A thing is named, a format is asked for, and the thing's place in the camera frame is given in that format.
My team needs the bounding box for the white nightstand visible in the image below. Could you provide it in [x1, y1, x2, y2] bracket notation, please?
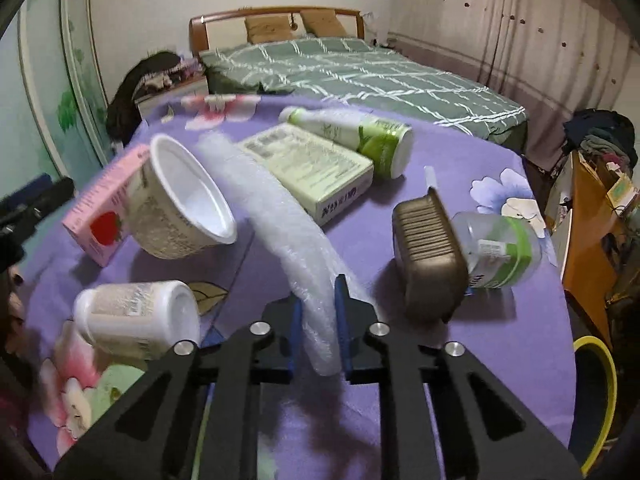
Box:
[136, 77, 208, 121]

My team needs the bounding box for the pink strawberry carton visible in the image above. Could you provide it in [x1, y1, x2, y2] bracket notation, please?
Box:
[61, 144, 153, 268]

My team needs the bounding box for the white and green box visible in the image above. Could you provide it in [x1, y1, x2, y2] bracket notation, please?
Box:
[237, 124, 375, 227]

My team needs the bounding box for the green and white bottle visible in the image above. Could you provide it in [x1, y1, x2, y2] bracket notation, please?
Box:
[278, 106, 414, 180]

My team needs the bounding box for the purple floral cloth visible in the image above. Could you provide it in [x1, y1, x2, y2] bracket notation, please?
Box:
[20, 94, 578, 480]

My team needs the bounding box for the bed with green quilt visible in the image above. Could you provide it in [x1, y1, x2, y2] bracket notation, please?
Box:
[200, 36, 529, 156]

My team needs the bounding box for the pile of folded clothes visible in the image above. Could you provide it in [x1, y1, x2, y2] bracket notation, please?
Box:
[564, 109, 638, 171]

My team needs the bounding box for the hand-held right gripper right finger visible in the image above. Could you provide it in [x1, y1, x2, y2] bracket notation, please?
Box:
[334, 274, 583, 480]

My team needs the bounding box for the yellow rimmed blue bin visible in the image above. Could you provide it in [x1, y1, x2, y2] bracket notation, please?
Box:
[570, 336, 618, 468]

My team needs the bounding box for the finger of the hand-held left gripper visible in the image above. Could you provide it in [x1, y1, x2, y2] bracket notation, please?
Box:
[0, 176, 76, 248]

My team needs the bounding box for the bubble wrap roll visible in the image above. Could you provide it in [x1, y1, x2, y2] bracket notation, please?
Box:
[197, 132, 383, 378]

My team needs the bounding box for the wardrobe door with green print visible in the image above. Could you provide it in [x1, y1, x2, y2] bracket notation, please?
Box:
[0, 0, 111, 196]

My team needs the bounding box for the small white plastic jar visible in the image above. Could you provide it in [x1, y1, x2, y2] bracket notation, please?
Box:
[72, 280, 202, 361]

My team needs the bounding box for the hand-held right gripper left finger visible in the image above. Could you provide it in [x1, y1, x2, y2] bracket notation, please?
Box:
[52, 296, 304, 480]

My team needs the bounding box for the long wooden desk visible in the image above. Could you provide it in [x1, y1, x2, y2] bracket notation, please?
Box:
[545, 152, 640, 351]

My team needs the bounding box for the brown plastic tray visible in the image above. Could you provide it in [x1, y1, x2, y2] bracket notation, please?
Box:
[391, 187, 471, 323]

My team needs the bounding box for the clear bottle with green label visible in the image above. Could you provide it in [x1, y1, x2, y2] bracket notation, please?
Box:
[452, 211, 543, 291]

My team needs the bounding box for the brown pillow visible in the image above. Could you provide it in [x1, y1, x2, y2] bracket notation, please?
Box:
[300, 10, 351, 37]
[245, 15, 296, 43]

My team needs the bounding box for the wooden headboard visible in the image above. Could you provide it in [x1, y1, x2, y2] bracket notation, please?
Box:
[189, 7, 368, 58]

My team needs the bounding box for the striped beige curtain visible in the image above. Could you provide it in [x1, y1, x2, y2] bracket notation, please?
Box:
[387, 0, 636, 171]

